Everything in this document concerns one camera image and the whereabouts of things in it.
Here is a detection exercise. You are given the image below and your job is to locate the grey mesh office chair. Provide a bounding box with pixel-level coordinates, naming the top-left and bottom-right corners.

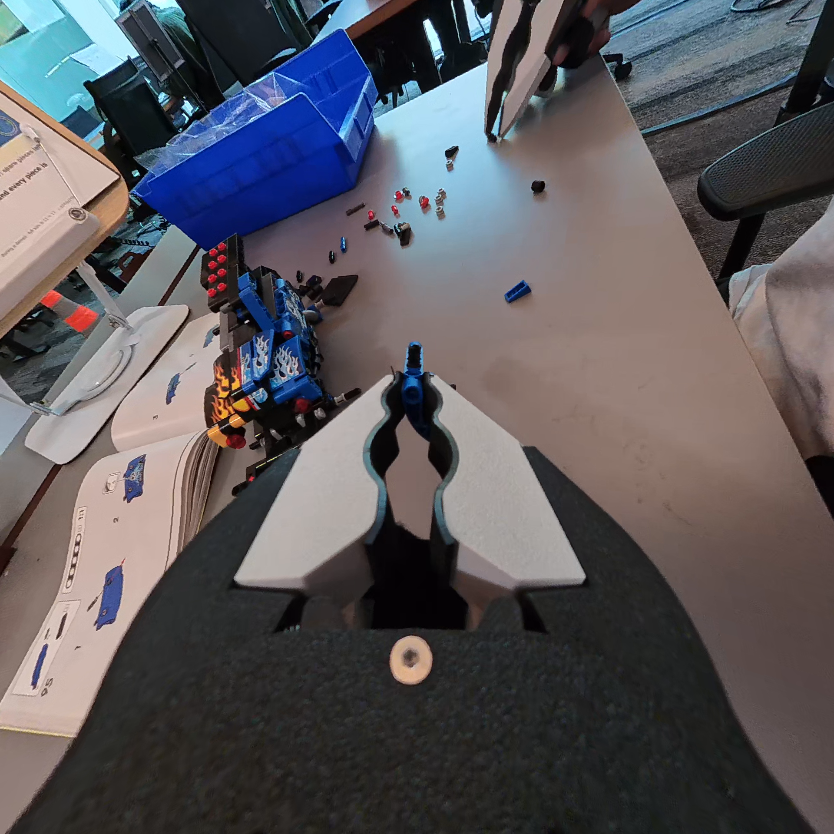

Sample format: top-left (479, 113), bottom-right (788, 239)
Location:
top-left (697, 101), bottom-right (834, 288)

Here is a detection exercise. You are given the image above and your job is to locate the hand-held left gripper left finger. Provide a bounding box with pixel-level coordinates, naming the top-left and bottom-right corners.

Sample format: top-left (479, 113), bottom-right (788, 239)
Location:
top-left (232, 373), bottom-right (401, 629)

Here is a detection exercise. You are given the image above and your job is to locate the black monitor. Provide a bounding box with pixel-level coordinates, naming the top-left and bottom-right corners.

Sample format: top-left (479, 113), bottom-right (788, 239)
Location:
top-left (116, 0), bottom-right (186, 82)

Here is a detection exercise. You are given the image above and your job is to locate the lego instruction booklet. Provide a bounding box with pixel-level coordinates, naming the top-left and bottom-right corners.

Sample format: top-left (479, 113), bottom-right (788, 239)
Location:
top-left (0, 313), bottom-right (225, 737)

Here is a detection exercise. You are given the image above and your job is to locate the white shirt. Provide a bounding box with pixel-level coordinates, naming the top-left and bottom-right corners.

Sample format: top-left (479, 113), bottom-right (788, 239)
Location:
top-left (728, 195), bottom-right (834, 470)

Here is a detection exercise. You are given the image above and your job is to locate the orange striped barrier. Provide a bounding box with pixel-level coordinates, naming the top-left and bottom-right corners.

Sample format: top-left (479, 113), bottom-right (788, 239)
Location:
top-left (39, 290), bottom-right (99, 333)

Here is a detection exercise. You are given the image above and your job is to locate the black table leg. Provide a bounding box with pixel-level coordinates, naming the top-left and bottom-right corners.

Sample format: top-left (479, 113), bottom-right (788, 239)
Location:
top-left (775, 0), bottom-right (834, 128)

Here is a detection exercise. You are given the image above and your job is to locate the blue lego beam piece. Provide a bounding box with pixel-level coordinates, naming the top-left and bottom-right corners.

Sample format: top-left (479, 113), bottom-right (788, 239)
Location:
top-left (399, 341), bottom-right (434, 439)

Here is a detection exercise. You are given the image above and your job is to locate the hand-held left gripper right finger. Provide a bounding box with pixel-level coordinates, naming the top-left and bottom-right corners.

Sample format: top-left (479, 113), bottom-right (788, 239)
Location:
top-left (424, 373), bottom-right (587, 629)

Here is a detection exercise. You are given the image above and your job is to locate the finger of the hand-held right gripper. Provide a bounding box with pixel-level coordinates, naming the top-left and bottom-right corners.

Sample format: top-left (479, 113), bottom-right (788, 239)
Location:
top-left (484, 0), bottom-right (532, 141)
top-left (496, 0), bottom-right (576, 141)

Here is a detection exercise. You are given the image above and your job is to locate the black office chair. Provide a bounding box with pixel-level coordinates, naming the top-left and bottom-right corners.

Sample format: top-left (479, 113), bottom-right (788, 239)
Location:
top-left (83, 59), bottom-right (177, 170)

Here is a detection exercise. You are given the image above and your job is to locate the wooden desk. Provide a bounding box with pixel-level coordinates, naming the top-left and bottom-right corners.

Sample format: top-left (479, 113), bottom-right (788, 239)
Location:
top-left (313, 0), bottom-right (496, 92)

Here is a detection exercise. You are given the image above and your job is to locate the blue plastic bin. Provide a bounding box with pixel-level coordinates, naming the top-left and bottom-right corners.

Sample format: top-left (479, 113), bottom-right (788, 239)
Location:
top-left (132, 91), bottom-right (364, 250)
top-left (248, 28), bottom-right (379, 164)

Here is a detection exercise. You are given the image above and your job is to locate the person's right hand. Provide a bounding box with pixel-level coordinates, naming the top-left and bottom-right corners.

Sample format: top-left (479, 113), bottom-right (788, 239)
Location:
top-left (580, 0), bottom-right (646, 46)

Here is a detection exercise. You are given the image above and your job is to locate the blue flame lego truck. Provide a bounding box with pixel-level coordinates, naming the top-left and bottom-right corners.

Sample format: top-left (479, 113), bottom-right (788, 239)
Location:
top-left (203, 235), bottom-right (362, 496)

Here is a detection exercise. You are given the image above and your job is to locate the clear plastic bag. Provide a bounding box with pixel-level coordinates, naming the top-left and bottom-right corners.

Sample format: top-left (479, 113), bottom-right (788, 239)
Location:
top-left (153, 72), bottom-right (307, 173)

